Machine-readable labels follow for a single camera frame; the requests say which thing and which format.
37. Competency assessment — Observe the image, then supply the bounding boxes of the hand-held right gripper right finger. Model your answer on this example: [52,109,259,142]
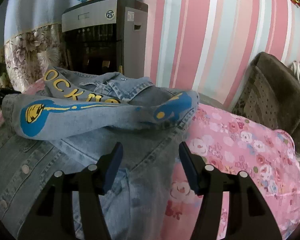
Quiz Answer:
[179,142,283,240]

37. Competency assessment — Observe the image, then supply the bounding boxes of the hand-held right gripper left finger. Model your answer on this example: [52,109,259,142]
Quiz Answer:
[17,142,124,240]

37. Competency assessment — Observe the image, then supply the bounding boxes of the printed denim jacket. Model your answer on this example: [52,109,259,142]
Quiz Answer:
[0,66,200,240]

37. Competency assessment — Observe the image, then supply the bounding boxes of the brown chair with clothes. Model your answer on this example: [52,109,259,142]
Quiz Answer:
[231,52,300,155]

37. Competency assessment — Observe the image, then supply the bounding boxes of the floral curtain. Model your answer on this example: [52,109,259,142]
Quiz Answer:
[0,0,74,93]

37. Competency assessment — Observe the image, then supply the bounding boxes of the pink floral bed sheet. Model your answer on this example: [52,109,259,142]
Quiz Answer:
[0,79,300,240]

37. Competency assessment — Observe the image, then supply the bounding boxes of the silver black water dispenser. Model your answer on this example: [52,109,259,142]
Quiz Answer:
[62,0,149,78]

